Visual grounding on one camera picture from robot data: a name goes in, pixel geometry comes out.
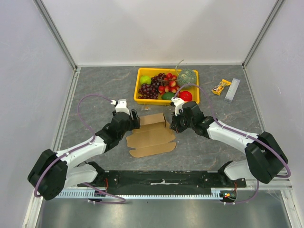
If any slotted cable duct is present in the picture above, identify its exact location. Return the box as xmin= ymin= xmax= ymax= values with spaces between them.
xmin=56 ymin=187 xmax=226 ymax=200

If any green apple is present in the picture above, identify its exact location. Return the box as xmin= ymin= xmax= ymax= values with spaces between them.
xmin=139 ymin=75 xmax=152 ymax=85

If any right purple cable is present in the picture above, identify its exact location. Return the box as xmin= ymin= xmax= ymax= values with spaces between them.
xmin=172 ymin=83 xmax=292 ymax=205

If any green avocado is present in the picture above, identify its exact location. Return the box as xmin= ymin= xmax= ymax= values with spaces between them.
xmin=161 ymin=92 xmax=175 ymax=100

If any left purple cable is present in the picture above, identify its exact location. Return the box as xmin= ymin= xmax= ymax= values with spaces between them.
xmin=34 ymin=94 xmax=126 ymax=205

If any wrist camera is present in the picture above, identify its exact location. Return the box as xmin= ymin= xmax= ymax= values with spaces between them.
xmin=111 ymin=99 xmax=130 ymax=115
xmin=171 ymin=97 xmax=185 ymax=116

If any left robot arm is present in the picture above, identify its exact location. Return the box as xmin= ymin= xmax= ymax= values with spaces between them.
xmin=28 ymin=109 xmax=140 ymax=200

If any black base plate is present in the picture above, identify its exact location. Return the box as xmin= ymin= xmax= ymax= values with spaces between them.
xmin=92 ymin=171 xmax=247 ymax=196

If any right aluminium frame post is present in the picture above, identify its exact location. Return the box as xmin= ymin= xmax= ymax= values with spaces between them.
xmin=241 ymin=0 xmax=285 ymax=68

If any brown cardboard box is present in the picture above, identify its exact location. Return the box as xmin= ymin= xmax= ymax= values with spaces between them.
xmin=126 ymin=113 xmax=176 ymax=158

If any red strawberry cluster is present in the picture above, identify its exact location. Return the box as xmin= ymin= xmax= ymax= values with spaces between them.
xmin=157 ymin=73 xmax=180 ymax=94

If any aluminium frame post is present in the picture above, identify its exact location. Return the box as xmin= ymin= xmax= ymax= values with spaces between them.
xmin=33 ymin=0 xmax=78 ymax=69
xmin=241 ymin=0 xmax=285 ymax=68

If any yellow candy bar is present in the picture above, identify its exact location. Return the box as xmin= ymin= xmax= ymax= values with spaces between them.
xmin=211 ymin=79 xmax=231 ymax=95

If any red tomato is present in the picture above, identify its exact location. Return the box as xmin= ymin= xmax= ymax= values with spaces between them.
xmin=178 ymin=91 xmax=192 ymax=102

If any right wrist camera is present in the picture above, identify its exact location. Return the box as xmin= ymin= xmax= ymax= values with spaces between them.
xmin=171 ymin=97 xmax=185 ymax=116

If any purple grape bunch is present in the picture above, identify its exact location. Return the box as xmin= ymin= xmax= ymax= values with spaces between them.
xmin=138 ymin=75 xmax=160 ymax=99

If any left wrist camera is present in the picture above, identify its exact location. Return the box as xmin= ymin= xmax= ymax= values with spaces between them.
xmin=111 ymin=99 xmax=130 ymax=115

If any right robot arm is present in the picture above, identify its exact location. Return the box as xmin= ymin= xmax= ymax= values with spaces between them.
xmin=170 ymin=98 xmax=291 ymax=187

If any purple cable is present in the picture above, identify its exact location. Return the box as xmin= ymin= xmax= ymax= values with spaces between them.
xmin=172 ymin=83 xmax=292 ymax=205
xmin=34 ymin=94 xmax=126 ymax=205

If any grey slim box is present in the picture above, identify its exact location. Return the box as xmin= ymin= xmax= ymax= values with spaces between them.
xmin=224 ymin=78 xmax=240 ymax=104

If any left aluminium frame post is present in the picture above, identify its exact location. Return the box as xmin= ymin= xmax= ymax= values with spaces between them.
xmin=33 ymin=0 xmax=78 ymax=69

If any green netted melon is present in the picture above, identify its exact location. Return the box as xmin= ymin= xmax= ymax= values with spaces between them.
xmin=175 ymin=60 xmax=197 ymax=90

